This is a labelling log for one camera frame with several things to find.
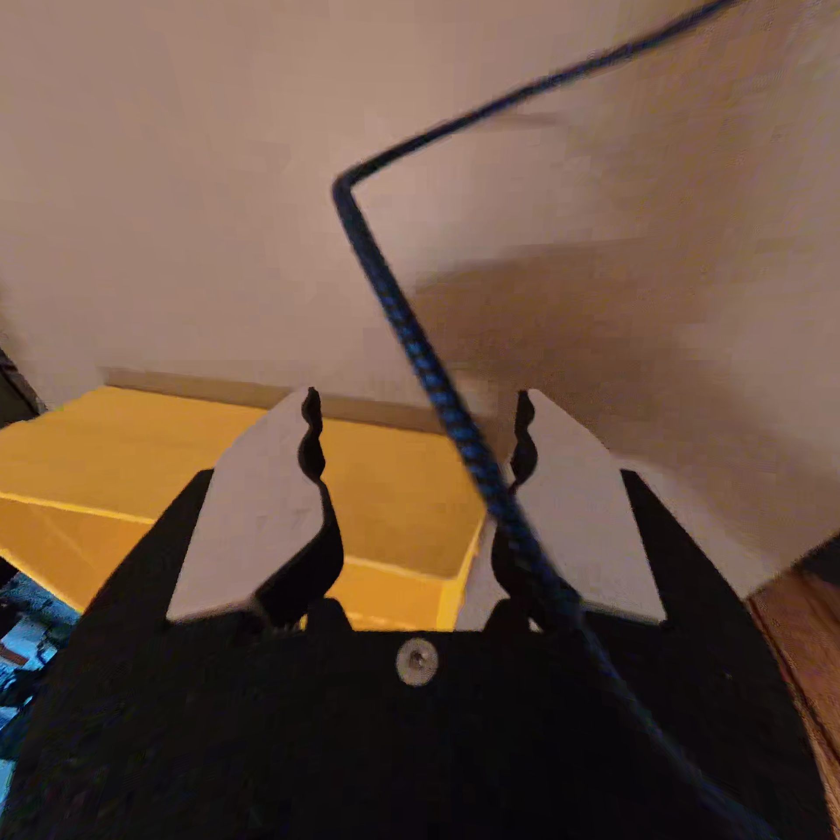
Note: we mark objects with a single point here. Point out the yellow plastic bin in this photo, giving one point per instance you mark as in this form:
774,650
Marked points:
197,459

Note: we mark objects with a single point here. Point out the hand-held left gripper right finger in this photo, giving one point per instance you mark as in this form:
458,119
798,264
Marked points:
590,525

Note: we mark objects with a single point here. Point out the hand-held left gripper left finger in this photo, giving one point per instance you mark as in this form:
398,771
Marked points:
262,512

